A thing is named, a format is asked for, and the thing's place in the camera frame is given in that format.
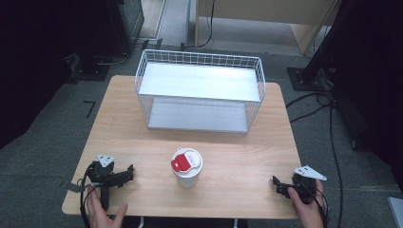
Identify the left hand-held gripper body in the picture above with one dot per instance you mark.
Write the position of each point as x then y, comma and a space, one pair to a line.
103, 175

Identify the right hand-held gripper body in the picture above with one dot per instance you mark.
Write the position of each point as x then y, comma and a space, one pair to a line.
304, 185

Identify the white cup with red lid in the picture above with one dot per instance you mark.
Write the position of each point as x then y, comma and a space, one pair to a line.
187, 177

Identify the person's right hand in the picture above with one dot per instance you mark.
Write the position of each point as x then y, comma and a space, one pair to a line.
309, 213

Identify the person's left hand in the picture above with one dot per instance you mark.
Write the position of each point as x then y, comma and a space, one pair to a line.
101, 218

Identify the white table leg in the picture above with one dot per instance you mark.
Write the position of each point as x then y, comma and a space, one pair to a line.
235, 223

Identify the white flat object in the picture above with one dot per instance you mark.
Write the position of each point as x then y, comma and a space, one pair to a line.
396, 212

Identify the black stand base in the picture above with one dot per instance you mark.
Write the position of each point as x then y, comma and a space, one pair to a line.
88, 68

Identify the dark cabinet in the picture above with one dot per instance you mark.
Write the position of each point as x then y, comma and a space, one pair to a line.
128, 22

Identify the light wooden furniture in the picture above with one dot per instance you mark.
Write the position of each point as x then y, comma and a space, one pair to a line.
263, 11

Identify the black stand with base plate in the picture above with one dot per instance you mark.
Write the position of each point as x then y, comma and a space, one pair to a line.
312, 76

